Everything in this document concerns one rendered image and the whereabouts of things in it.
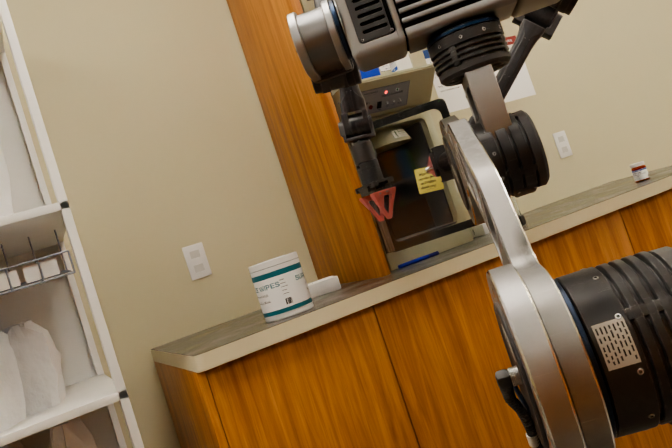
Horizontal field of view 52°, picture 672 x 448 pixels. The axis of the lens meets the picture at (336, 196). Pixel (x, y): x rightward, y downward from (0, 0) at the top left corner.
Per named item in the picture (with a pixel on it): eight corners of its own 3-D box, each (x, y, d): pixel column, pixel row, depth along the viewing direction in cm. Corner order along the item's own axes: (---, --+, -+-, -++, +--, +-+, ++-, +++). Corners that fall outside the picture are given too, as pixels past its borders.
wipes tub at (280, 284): (259, 323, 179) (241, 268, 180) (304, 306, 184) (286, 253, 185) (274, 323, 167) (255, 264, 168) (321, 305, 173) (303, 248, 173)
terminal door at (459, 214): (390, 253, 209) (348, 129, 211) (486, 222, 206) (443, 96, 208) (390, 254, 208) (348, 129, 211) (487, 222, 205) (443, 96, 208)
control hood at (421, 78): (342, 125, 211) (331, 94, 212) (427, 103, 225) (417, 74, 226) (357, 114, 201) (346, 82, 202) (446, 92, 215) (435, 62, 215)
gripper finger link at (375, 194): (392, 217, 179) (380, 183, 179) (405, 213, 172) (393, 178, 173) (370, 225, 176) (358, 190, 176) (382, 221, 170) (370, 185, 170)
